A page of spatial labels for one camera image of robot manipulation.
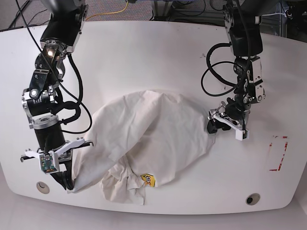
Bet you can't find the red tape rectangle marking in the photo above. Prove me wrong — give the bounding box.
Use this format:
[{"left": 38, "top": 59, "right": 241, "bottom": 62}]
[{"left": 266, "top": 136, "right": 289, "bottom": 172}]

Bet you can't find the left table grommet hole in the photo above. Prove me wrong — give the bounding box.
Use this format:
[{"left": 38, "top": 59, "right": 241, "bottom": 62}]
[{"left": 36, "top": 182, "right": 50, "bottom": 195}]

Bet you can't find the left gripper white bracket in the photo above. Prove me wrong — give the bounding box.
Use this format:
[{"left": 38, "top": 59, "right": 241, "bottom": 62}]
[{"left": 207, "top": 102, "right": 250, "bottom": 140}]

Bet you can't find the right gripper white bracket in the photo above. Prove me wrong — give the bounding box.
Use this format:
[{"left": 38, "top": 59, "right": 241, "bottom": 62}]
[{"left": 20, "top": 138, "right": 94, "bottom": 190}]

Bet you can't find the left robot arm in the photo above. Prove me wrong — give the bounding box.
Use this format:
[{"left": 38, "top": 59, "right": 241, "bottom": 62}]
[{"left": 201, "top": 0, "right": 266, "bottom": 140}]

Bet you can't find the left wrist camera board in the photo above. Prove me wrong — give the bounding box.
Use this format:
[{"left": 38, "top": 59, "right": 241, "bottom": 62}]
[{"left": 242, "top": 130, "right": 249, "bottom": 140}]

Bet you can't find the white t-shirt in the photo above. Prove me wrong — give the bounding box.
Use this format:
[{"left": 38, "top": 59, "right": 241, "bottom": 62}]
[{"left": 72, "top": 90, "right": 215, "bottom": 205}]

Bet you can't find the right table grommet hole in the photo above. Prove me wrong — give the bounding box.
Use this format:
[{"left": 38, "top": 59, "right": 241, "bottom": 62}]
[{"left": 246, "top": 193, "right": 260, "bottom": 206}]

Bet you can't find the table grommet hole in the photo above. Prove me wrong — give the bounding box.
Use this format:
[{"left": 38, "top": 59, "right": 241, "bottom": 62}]
[
  {"left": 246, "top": 193, "right": 260, "bottom": 206},
  {"left": 36, "top": 182, "right": 50, "bottom": 195}
]

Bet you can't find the yellow cable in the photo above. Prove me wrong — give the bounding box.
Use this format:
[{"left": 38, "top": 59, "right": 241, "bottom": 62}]
[{"left": 85, "top": 0, "right": 130, "bottom": 22}]

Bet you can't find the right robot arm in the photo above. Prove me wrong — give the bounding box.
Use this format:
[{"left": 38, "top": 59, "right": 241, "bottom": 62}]
[{"left": 21, "top": 0, "right": 92, "bottom": 190}]

